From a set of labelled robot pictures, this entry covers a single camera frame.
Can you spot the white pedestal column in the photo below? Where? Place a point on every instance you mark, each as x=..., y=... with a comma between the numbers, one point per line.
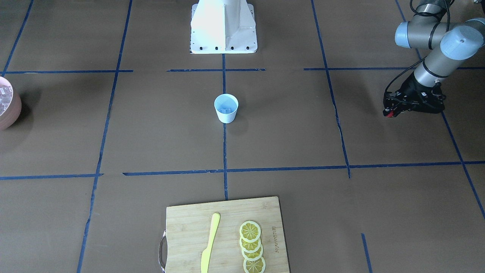
x=223, y=27

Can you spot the light blue paper cup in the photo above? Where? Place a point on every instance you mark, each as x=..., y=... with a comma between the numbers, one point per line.
x=226, y=99

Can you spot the wooden cutting board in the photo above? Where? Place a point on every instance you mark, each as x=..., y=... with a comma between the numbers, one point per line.
x=186, y=236

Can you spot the yellow plastic knife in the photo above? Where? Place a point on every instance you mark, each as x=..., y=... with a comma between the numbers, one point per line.
x=206, y=253

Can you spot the pink bowl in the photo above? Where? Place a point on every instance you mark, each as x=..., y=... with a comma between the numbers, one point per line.
x=9, y=117

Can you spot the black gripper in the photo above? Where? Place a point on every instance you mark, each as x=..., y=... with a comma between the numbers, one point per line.
x=416, y=91

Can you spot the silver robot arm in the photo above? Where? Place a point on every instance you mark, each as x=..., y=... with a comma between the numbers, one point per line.
x=450, y=44

